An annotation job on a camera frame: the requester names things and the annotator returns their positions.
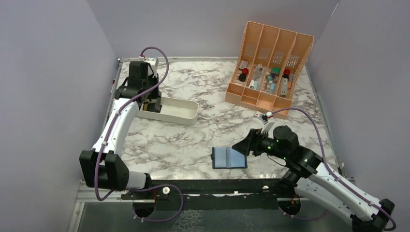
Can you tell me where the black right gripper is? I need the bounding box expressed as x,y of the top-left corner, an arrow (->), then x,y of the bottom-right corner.
232,128 -> 289,160

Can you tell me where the blue leather card holder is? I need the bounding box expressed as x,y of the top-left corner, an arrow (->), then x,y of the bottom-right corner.
211,147 -> 248,169

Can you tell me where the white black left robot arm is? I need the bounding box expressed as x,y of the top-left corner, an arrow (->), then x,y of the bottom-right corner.
79,58 -> 160,199

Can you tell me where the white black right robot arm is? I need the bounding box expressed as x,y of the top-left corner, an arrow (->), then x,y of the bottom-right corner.
232,126 -> 395,232

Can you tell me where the white plastic tray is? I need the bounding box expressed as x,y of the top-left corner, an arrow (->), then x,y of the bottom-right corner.
136,97 -> 199,126

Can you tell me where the red capped dark bottle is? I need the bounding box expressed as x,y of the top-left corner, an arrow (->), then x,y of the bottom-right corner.
278,69 -> 291,98

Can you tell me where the black bottle red cap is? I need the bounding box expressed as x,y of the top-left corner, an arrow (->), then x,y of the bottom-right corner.
238,68 -> 249,82

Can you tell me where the grey packaged item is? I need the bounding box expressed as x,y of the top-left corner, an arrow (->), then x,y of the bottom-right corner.
248,64 -> 266,90

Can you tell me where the green capped bottle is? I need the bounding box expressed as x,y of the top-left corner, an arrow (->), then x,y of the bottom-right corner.
264,67 -> 280,94

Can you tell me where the peach plastic file organizer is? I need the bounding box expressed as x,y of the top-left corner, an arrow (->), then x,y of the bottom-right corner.
225,21 -> 314,119

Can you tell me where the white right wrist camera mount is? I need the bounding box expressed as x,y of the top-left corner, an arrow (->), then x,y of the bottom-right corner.
255,112 -> 276,135

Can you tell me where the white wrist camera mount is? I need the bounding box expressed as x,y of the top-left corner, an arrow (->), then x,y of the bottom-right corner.
137,57 -> 159,69
255,112 -> 276,135

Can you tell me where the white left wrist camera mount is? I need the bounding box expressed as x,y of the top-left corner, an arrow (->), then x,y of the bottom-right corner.
137,57 -> 159,69

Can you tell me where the black metal base rail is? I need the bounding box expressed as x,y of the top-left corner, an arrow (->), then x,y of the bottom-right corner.
104,179 -> 313,211

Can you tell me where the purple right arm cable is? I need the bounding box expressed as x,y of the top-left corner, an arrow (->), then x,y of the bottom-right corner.
267,107 -> 397,231

